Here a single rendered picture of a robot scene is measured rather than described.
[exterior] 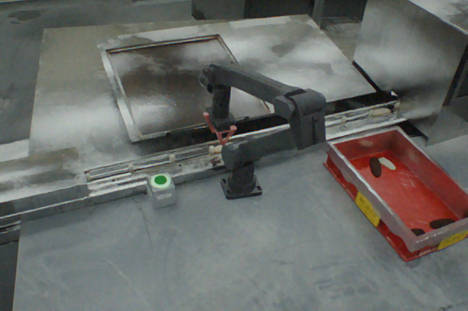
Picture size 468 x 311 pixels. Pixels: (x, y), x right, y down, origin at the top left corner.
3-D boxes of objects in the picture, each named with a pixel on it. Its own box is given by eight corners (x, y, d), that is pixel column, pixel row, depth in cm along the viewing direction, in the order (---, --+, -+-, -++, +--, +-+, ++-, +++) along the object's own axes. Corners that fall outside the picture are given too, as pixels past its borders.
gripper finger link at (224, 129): (216, 151, 151) (217, 126, 145) (208, 138, 156) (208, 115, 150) (235, 146, 153) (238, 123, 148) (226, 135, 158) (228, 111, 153)
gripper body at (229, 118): (216, 129, 147) (218, 108, 142) (204, 112, 154) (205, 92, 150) (235, 124, 149) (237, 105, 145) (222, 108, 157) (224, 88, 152)
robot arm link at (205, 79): (212, 71, 137) (237, 65, 141) (194, 55, 145) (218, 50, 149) (210, 105, 144) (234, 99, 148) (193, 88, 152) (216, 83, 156)
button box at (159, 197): (152, 218, 142) (151, 192, 135) (144, 201, 147) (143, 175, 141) (177, 211, 145) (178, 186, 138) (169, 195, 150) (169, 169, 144)
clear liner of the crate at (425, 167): (404, 266, 129) (416, 244, 123) (318, 162, 164) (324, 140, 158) (483, 234, 142) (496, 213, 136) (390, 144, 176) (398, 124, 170)
